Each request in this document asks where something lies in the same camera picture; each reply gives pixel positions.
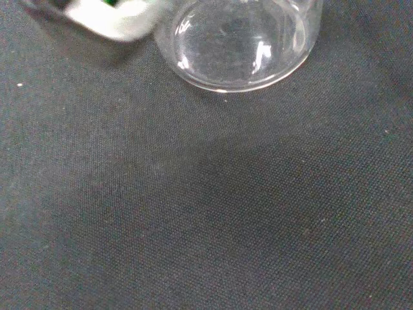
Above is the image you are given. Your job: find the black bench cloth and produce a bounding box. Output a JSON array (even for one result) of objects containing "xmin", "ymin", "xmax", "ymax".
[{"xmin": 0, "ymin": 0, "xmax": 413, "ymax": 310}]

